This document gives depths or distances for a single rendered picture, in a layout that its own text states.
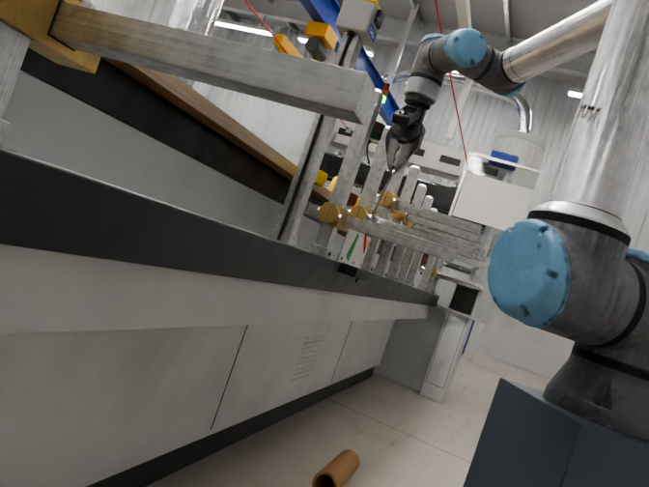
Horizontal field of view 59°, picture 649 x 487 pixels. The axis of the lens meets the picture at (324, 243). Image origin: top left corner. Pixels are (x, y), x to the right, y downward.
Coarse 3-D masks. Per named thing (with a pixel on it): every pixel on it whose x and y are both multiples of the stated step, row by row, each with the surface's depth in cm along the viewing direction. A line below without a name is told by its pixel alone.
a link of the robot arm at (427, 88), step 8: (408, 80) 152; (416, 80) 149; (424, 80) 148; (408, 88) 150; (416, 88) 148; (424, 88) 148; (432, 88) 149; (424, 96) 149; (432, 96) 149; (432, 104) 154
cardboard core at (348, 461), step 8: (336, 456) 196; (344, 456) 195; (352, 456) 198; (328, 464) 185; (336, 464) 185; (344, 464) 188; (352, 464) 193; (320, 472) 176; (328, 472) 176; (336, 472) 179; (344, 472) 184; (352, 472) 192; (320, 480) 181; (328, 480) 187; (336, 480) 175; (344, 480) 182
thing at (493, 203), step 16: (480, 176) 405; (464, 192) 407; (480, 192) 404; (496, 192) 401; (512, 192) 398; (528, 192) 395; (464, 208) 406; (480, 208) 403; (496, 208) 400; (512, 208) 397; (496, 224) 398; (512, 224) 395
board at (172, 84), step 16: (112, 64) 87; (128, 64) 83; (144, 80) 91; (160, 80) 90; (176, 80) 93; (176, 96) 95; (192, 96) 99; (192, 112) 105; (208, 112) 104; (224, 112) 109; (224, 128) 111; (240, 128) 117; (240, 144) 125; (256, 144) 125; (272, 160) 135; (288, 160) 143; (288, 176) 153; (320, 192) 171
